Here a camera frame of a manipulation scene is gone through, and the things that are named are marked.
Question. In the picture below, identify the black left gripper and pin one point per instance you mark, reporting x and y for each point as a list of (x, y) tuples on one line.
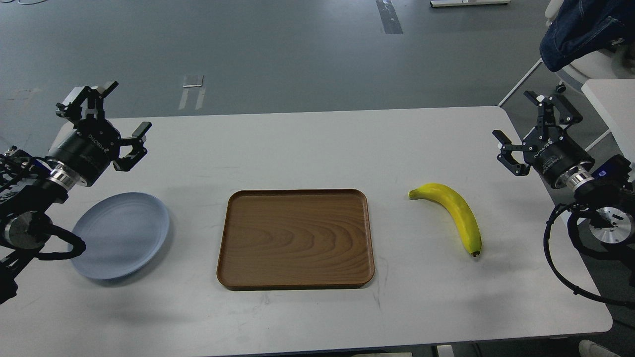
[(91, 147)]

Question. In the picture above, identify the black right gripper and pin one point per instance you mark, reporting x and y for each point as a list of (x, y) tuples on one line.
[(554, 153)]

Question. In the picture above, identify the light blue round plate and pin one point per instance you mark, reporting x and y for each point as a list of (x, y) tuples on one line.
[(122, 234)]

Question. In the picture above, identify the yellow banana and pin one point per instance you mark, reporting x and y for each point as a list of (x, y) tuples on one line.
[(461, 213)]

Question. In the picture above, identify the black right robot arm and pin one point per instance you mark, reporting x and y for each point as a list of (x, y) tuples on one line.
[(605, 199)]

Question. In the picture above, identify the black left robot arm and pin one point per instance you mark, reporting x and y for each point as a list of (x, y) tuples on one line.
[(30, 185)]

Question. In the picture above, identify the white chair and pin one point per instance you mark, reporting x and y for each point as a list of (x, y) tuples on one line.
[(603, 64)]

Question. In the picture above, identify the blue denim jacket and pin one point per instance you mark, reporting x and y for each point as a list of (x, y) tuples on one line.
[(585, 26)]

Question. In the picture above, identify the brown wooden tray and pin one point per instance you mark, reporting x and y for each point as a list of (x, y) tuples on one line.
[(296, 239)]

